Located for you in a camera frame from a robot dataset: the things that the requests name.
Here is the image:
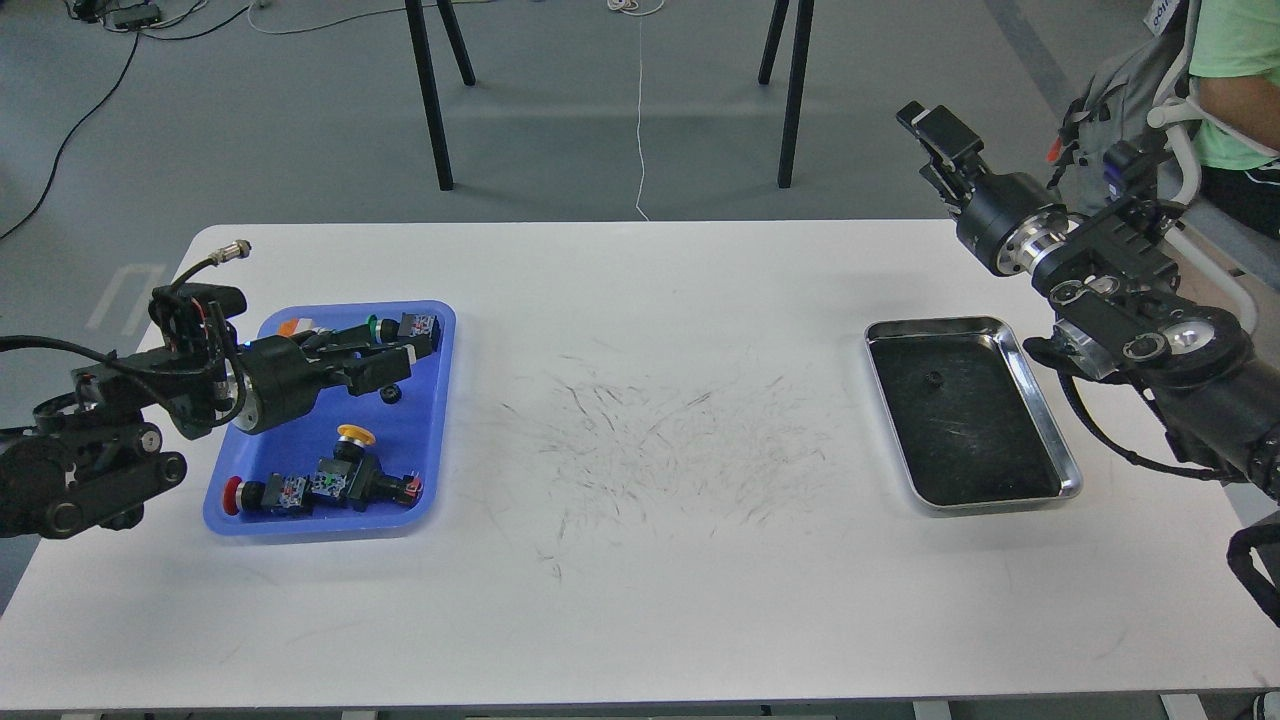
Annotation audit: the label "grey backpack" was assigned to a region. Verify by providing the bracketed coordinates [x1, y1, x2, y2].
[1047, 35, 1189, 217]

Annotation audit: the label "black floor cable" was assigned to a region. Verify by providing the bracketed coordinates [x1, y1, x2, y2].
[0, 0, 261, 243]

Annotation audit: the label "black table leg right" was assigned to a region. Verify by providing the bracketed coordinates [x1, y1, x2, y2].
[756, 1, 817, 190]

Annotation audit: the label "black switch red terminals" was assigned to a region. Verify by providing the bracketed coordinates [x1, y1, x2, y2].
[307, 455, 422, 512]

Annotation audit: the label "black table leg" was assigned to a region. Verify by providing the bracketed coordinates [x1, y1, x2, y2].
[403, 1, 477, 192]
[756, 1, 817, 190]

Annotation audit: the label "yellow mushroom push button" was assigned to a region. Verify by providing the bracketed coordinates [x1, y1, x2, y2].
[333, 424, 376, 462]

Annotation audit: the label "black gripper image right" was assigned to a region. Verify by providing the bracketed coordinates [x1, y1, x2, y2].
[895, 101, 1066, 277]

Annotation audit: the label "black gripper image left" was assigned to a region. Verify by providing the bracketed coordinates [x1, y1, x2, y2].
[232, 319, 419, 436]

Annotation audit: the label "black table leg left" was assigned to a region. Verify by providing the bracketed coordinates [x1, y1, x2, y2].
[403, 1, 477, 192]

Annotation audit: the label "green push button black body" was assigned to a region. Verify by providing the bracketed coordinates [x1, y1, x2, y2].
[366, 313, 442, 357]

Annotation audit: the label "silver metal tray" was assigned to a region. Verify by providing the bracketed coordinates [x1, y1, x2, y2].
[864, 316, 1083, 515]

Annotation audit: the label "orange green push button switch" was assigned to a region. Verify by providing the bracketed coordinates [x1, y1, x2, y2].
[275, 316, 325, 345]

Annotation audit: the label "white frame chair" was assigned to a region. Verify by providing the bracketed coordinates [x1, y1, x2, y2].
[1144, 1, 1277, 293]

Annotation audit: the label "blue plastic tray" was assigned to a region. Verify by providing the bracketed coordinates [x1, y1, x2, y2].
[204, 300, 456, 536]

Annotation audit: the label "red push button switch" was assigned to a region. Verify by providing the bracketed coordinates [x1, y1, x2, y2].
[220, 473, 314, 518]

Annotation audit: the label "white hanging cord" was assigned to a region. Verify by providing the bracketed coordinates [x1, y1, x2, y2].
[605, 0, 667, 222]

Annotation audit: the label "person in green shirt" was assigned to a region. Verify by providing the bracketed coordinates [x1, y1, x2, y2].
[1189, 1, 1279, 240]

